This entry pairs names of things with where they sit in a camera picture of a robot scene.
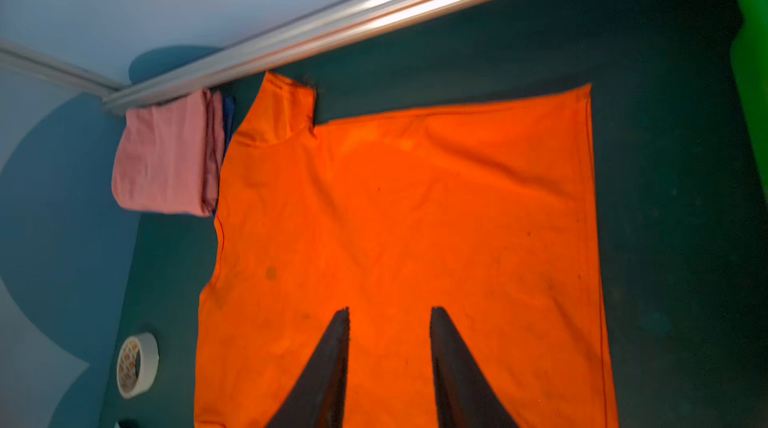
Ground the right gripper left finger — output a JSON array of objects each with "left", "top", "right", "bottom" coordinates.
[{"left": 267, "top": 308, "right": 350, "bottom": 427}]

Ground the green plastic basket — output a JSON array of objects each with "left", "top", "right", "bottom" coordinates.
[{"left": 731, "top": 0, "right": 767, "bottom": 189}]

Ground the folded pink t-shirt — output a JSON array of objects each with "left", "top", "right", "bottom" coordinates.
[{"left": 111, "top": 89, "right": 226, "bottom": 218}]

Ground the roll of tape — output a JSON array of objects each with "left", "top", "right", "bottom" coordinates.
[{"left": 116, "top": 332, "right": 160, "bottom": 399}]

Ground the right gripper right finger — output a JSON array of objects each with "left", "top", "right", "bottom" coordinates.
[{"left": 429, "top": 307, "right": 517, "bottom": 427}]

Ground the folded blue t-shirt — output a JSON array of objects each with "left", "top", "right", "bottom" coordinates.
[{"left": 204, "top": 91, "right": 235, "bottom": 216}]

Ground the orange t-shirt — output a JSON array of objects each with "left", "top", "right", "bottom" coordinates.
[{"left": 194, "top": 73, "right": 618, "bottom": 427}]

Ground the back aluminium frame rail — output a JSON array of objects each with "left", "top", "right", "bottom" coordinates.
[{"left": 1, "top": 0, "right": 493, "bottom": 116}]

